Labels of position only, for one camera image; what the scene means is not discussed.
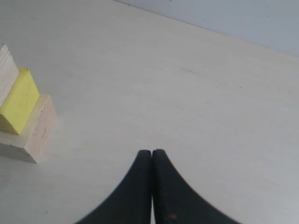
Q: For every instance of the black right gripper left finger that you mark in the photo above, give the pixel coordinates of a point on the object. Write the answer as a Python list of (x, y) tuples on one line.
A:
[(130, 202)]

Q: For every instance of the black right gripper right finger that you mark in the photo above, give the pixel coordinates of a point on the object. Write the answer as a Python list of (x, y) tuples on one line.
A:
[(175, 202)]

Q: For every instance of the large light wooden cube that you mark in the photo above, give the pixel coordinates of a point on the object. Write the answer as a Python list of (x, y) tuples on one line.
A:
[(29, 145)]

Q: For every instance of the yellow painted cube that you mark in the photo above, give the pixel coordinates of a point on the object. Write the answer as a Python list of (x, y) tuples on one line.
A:
[(19, 104)]

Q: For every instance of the medium plywood cube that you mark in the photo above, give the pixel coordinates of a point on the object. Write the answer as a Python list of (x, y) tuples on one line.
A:
[(8, 72)]

